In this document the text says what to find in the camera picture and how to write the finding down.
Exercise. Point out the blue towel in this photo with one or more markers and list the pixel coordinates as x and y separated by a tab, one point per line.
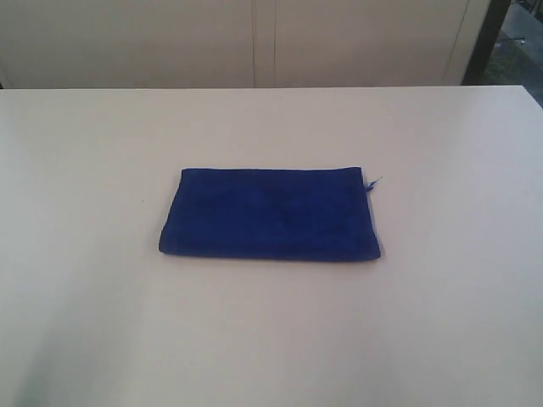
293	215

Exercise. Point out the black metal post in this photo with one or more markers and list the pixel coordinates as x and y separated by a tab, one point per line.
483	48

